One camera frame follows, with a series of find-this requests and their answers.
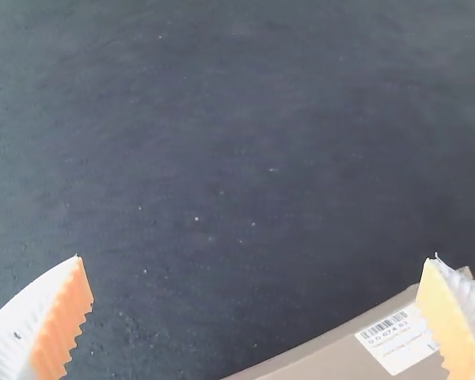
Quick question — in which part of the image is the black mat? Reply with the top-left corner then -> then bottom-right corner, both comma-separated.
0,0 -> 475,380

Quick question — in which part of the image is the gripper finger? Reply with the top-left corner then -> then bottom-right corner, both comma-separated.
0,254 -> 96,380
414,250 -> 475,380

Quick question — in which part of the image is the cardboard box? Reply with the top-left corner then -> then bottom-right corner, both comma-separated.
221,265 -> 475,380

